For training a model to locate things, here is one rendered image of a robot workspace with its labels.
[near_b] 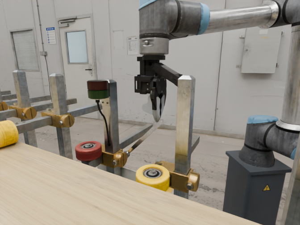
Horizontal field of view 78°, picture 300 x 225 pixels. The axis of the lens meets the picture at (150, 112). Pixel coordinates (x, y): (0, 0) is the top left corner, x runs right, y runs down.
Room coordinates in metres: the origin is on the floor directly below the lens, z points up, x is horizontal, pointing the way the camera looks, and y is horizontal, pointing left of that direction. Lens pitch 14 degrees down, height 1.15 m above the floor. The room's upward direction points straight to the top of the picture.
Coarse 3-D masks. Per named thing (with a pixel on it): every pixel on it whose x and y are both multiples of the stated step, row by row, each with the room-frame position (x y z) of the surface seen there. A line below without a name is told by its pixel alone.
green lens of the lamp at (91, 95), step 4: (88, 92) 0.52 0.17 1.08; (92, 92) 0.51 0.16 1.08; (96, 92) 0.51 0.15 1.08; (100, 92) 0.51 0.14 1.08; (104, 92) 0.52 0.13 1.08; (108, 92) 0.54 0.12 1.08; (88, 96) 0.52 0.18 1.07; (92, 96) 0.51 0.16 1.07; (96, 96) 0.51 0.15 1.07; (100, 96) 0.51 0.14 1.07; (104, 96) 0.52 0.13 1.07; (108, 96) 0.54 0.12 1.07
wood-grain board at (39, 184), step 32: (0, 160) 0.46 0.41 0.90; (32, 160) 0.46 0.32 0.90; (64, 160) 0.46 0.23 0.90; (0, 192) 0.32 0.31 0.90; (32, 192) 0.32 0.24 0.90; (64, 192) 0.32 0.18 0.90; (96, 192) 0.32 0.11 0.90; (128, 192) 0.32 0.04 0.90; (160, 192) 0.32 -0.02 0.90; (0, 224) 0.25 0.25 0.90; (32, 224) 0.25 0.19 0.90; (64, 224) 0.25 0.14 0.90; (96, 224) 0.25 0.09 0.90; (128, 224) 0.25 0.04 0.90; (160, 224) 0.25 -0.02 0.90; (192, 224) 0.25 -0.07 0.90; (224, 224) 0.25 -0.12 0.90; (256, 224) 0.25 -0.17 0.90
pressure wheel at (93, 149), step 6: (78, 144) 0.55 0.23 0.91; (84, 144) 0.55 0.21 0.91; (90, 144) 0.54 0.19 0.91; (96, 144) 0.55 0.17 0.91; (78, 150) 0.51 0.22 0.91; (84, 150) 0.50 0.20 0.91; (90, 150) 0.51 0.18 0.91; (96, 150) 0.52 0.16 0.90; (78, 156) 0.51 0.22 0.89; (84, 156) 0.50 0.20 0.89; (90, 156) 0.50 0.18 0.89; (96, 156) 0.52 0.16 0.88
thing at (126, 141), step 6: (144, 126) 0.86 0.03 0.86; (150, 126) 0.88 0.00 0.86; (132, 132) 0.78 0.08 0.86; (138, 132) 0.78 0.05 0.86; (144, 132) 0.82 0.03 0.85; (126, 138) 0.71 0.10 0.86; (132, 138) 0.73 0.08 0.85; (138, 138) 0.78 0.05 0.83; (120, 144) 0.66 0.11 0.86; (126, 144) 0.70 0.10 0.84; (84, 162) 0.52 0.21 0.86; (90, 162) 0.52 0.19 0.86; (96, 162) 0.54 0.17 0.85
